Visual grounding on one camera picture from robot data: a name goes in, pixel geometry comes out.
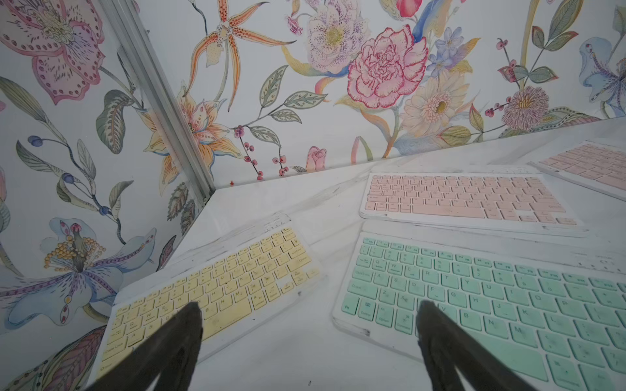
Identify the mint green keyboard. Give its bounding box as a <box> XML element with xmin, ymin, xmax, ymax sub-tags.
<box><xmin>332</xmin><ymin>221</ymin><xmax>625</xmax><ymax>390</ymax></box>

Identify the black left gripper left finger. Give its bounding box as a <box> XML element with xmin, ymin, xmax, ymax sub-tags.
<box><xmin>88</xmin><ymin>302</ymin><xmax>203</xmax><ymax>390</ymax></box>

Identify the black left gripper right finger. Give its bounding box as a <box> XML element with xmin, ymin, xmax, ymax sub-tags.
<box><xmin>416</xmin><ymin>301</ymin><xmax>533</xmax><ymax>390</ymax></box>

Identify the aluminium frame post left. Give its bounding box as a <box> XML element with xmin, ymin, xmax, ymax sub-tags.
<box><xmin>99</xmin><ymin>1</ymin><xmax>215</xmax><ymax>204</ymax></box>

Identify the yellow keyboard far left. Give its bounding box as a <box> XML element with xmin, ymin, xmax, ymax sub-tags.
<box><xmin>87</xmin><ymin>214</ymin><xmax>324</xmax><ymax>384</ymax></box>

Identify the pink keyboard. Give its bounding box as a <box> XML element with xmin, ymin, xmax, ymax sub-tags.
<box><xmin>360</xmin><ymin>166</ymin><xmax>589</xmax><ymax>237</ymax></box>
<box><xmin>530</xmin><ymin>138</ymin><xmax>625</xmax><ymax>201</ymax></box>

